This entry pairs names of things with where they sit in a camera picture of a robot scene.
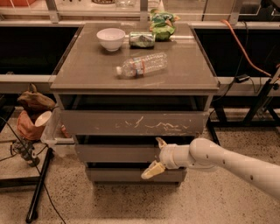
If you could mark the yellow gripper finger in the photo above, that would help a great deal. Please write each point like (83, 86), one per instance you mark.
(154, 169)
(161, 143)

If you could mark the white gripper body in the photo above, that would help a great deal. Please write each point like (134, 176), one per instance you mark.
(166, 157)

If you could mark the grey drawer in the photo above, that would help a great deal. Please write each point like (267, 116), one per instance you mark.
(133, 123)
(133, 175)
(117, 153)

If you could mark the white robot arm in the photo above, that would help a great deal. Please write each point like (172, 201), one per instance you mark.
(203, 155)

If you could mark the grey drawer cabinet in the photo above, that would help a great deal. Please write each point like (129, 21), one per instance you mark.
(117, 104)

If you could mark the grey bottom drawer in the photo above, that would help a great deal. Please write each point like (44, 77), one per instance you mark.
(133, 175)

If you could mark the grey top drawer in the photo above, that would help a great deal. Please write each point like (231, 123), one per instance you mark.
(133, 123)

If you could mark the clear plastic water bottle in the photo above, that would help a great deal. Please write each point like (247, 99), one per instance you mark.
(142, 65)

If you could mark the black power adapter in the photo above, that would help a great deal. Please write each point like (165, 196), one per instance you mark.
(241, 78)

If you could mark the green soda can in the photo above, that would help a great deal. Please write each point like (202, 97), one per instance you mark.
(141, 39)

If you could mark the clear plastic bin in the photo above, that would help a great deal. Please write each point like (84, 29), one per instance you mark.
(55, 135)

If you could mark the white bowl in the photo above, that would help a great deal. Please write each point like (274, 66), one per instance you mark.
(111, 38)

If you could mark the green chip bag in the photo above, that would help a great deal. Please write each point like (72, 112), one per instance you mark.
(162, 24)

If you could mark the white cup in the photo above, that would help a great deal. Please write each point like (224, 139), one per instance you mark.
(43, 119)

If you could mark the black table leg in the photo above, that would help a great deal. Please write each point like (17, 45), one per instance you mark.
(32, 214)

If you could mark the small grey device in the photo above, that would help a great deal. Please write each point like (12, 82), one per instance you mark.
(25, 149)

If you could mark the orange cloth bag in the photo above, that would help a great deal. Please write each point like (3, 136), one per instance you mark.
(27, 129)

